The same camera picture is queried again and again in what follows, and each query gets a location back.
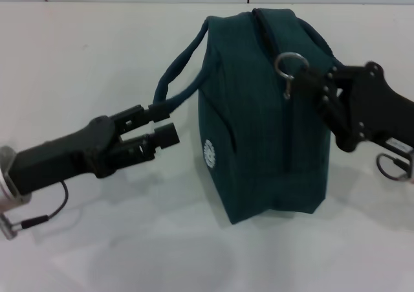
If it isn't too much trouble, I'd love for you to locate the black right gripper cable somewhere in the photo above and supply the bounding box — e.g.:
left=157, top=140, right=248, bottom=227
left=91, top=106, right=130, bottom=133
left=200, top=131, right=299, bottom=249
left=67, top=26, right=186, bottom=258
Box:
left=376, top=152, right=414, bottom=183

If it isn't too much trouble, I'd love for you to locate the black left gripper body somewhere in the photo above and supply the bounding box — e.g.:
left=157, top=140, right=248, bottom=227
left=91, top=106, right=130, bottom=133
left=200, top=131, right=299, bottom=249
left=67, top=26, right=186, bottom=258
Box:
left=6, top=115, right=122, bottom=196

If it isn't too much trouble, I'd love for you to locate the dark teal insulated lunch bag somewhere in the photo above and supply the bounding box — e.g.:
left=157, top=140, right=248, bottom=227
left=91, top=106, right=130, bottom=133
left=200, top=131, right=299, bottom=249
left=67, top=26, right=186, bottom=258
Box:
left=153, top=7, right=340, bottom=224

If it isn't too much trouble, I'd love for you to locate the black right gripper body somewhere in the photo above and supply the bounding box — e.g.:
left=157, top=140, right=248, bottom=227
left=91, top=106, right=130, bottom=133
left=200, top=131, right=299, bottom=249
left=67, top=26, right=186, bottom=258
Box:
left=334, top=60, right=414, bottom=153

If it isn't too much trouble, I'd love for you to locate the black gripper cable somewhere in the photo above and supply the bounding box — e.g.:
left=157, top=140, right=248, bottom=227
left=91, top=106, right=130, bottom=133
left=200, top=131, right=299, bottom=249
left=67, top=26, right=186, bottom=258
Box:
left=0, top=180, right=71, bottom=241
left=376, top=152, right=414, bottom=183

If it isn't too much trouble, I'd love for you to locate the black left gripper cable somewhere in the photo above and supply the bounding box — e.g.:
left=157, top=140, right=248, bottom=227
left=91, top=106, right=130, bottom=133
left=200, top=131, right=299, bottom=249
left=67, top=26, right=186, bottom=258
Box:
left=0, top=180, right=71, bottom=241

